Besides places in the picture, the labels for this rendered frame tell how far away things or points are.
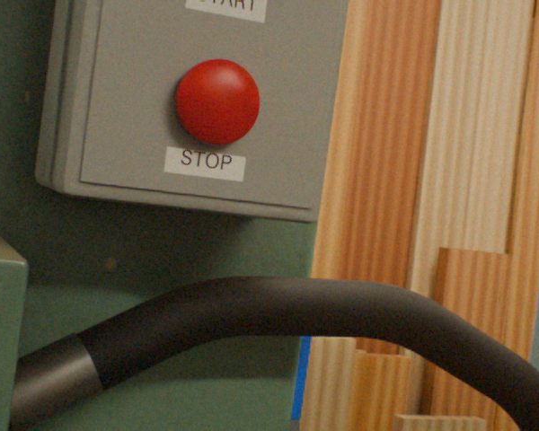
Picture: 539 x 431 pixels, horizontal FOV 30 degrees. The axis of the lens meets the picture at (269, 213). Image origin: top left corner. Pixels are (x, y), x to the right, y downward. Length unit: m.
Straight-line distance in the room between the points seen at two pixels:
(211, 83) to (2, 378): 0.12
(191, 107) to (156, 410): 0.15
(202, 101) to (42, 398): 0.12
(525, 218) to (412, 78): 0.39
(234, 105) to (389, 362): 1.59
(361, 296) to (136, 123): 0.12
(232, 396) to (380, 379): 1.48
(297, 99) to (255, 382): 0.14
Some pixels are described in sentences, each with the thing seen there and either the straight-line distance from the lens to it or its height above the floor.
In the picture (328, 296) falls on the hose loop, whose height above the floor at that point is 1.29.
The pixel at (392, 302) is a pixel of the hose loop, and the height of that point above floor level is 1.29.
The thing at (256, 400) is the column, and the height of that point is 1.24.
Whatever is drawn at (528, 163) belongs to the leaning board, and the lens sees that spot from 2.21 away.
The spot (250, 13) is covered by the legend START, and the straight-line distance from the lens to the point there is 0.37.
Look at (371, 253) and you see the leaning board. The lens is 2.03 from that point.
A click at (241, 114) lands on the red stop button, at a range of 0.36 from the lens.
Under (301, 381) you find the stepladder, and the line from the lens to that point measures 1.33.
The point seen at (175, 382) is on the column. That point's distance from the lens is 0.44.
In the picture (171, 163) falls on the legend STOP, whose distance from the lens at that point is 0.36.
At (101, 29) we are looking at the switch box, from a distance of 0.35.
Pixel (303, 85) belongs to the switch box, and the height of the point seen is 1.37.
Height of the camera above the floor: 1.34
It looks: 3 degrees down
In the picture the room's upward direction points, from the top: 8 degrees clockwise
